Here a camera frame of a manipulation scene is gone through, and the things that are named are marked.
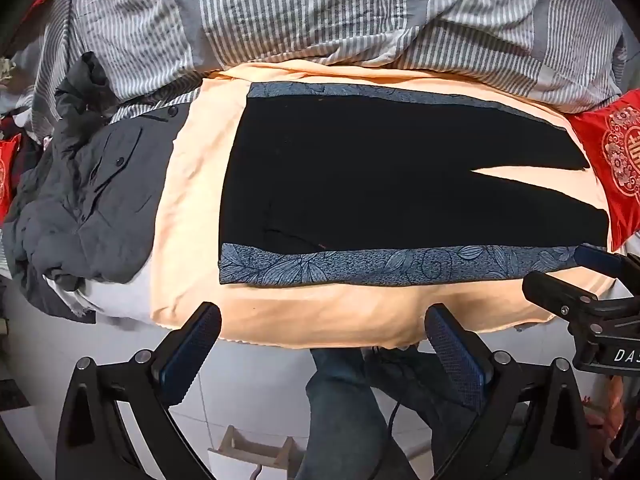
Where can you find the pale grey cloth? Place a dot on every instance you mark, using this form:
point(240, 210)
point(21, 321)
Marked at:
point(115, 295)

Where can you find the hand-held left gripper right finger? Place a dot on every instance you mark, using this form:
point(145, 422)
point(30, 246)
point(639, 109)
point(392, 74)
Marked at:
point(455, 360)

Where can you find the person's right leg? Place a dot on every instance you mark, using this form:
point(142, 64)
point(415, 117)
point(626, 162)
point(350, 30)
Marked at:
point(430, 400)

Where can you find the peach bedsheet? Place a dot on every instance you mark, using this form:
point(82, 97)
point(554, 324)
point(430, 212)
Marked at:
point(320, 310)

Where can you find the red embroidered pillow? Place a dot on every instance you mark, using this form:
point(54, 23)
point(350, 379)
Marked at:
point(615, 160)
point(6, 180)

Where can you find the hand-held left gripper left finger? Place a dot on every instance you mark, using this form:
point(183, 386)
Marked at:
point(192, 355)

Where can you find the wooden stool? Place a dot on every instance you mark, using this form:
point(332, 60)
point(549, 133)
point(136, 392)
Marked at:
point(250, 452)

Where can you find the grey white striped duvet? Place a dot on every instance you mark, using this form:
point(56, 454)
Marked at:
point(300, 10)

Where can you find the black pants with blue floral stripe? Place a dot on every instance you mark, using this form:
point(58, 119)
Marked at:
point(375, 175)

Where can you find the dark grey jacket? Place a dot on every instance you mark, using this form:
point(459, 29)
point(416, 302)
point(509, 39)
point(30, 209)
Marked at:
point(100, 185)

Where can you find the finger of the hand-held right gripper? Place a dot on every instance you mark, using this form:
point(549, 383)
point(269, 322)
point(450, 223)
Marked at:
point(555, 290)
point(595, 257)

